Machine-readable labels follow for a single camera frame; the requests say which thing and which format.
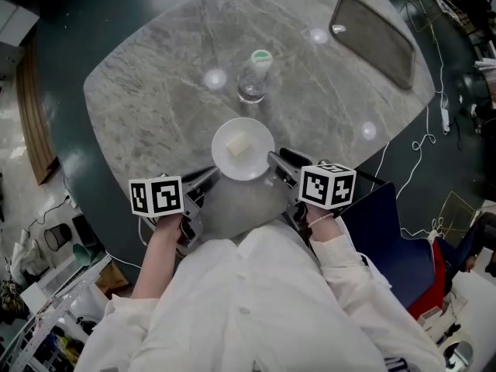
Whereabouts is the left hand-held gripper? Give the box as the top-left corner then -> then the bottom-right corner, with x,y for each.
129,167 -> 222,249

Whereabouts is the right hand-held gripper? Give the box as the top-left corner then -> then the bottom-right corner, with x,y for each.
267,148 -> 357,232

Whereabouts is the white plate of food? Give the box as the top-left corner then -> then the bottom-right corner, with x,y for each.
211,117 -> 276,181

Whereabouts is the pale food block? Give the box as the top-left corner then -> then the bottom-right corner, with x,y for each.
226,131 -> 251,157

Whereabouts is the person's left forearm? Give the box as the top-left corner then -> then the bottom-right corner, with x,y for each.
131,215 -> 188,300

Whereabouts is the person's right forearm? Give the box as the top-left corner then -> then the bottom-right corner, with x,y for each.
308,212 -> 345,244

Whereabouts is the clear plastic water bottle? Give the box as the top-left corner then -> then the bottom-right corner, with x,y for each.
236,49 -> 274,105

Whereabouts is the grey marble table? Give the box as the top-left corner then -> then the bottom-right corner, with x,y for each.
83,0 -> 436,243

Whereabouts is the black box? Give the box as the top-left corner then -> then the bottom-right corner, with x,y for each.
71,214 -> 98,247

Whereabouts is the dark blue chair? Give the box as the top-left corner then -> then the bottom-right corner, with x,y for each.
339,180 -> 439,310

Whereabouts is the person's white shirt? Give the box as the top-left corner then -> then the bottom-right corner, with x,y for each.
73,222 -> 446,372

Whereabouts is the cardboard box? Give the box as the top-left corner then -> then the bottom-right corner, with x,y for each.
95,263 -> 131,296

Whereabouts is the green plastic bin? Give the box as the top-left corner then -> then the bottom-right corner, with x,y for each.
72,243 -> 95,267

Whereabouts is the brown rectangular tray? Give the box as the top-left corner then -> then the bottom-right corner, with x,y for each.
328,0 -> 417,91

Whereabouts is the black mesh wastebasket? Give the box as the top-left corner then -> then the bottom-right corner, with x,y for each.
43,225 -> 72,253

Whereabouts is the brown wooden bench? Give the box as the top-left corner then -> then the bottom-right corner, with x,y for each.
16,36 -> 61,186

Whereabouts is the red chair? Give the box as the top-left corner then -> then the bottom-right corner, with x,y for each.
406,238 -> 447,321

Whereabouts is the white metal shelf rack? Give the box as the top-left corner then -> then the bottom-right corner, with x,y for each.
0,253 -> 113,372

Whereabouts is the white cabinet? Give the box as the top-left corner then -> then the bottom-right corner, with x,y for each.
0,0 -> 40,48

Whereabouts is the pink bead bracelet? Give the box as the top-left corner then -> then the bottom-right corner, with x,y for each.
308,212 -> 336,228

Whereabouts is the white power cable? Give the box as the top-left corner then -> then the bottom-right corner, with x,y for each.
374,105 -> 437,193
425,23 -> 450,112

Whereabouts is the black cable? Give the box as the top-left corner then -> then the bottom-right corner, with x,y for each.
22,195 -> 71,233

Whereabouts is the gold wire frame chair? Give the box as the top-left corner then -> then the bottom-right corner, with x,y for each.
401,0 -> 443,34
436,191 -> 478,240

